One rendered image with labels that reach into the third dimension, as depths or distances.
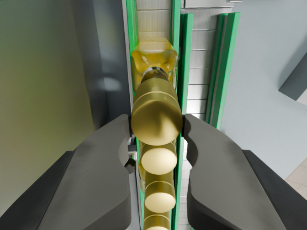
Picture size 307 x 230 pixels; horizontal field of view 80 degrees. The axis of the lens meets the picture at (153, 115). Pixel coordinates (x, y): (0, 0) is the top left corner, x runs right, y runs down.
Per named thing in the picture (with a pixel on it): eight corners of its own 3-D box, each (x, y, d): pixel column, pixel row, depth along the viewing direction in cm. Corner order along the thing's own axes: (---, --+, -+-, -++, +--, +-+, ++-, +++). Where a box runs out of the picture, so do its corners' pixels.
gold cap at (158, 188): (144, 162, 23) (142, 192, 19) (173, 162, 23) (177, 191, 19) (145, 183, 24) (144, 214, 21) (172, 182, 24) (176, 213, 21)
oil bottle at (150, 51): (140, 36, 38) (127, 53, 19) (167, 36, 38) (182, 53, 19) (140, 64, 41) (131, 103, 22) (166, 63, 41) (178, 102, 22)
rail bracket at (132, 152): (113, 127, 49) (100, 162, 37) (139, 127, 49) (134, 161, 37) (114, 139, 51) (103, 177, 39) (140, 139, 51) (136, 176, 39)
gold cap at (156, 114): (133, 77, 15) (126, 99, 11) (177, 77, 15) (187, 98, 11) (135, 117, 16) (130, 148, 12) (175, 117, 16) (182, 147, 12)
